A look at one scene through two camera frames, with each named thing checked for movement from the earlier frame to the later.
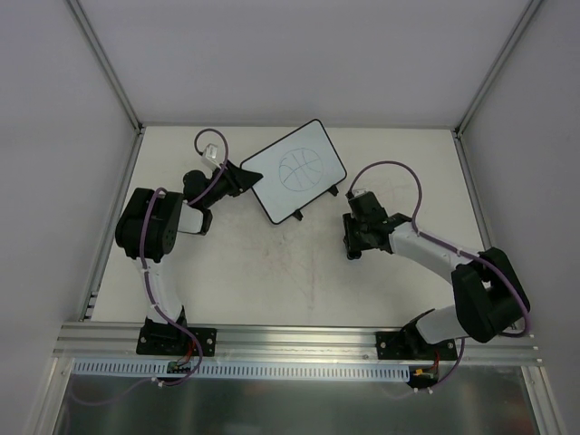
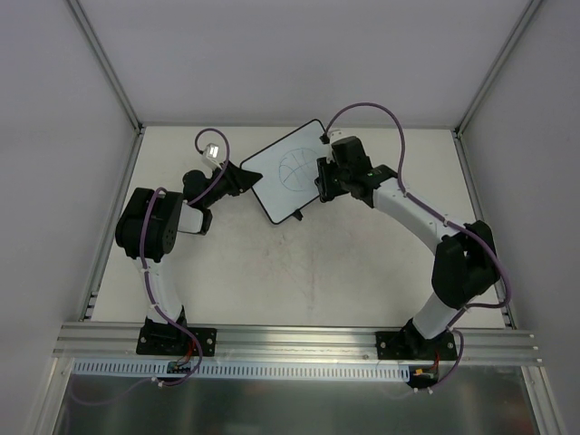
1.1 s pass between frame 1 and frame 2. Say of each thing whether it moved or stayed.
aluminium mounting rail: stayed
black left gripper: stayed
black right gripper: moved
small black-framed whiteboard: stayed
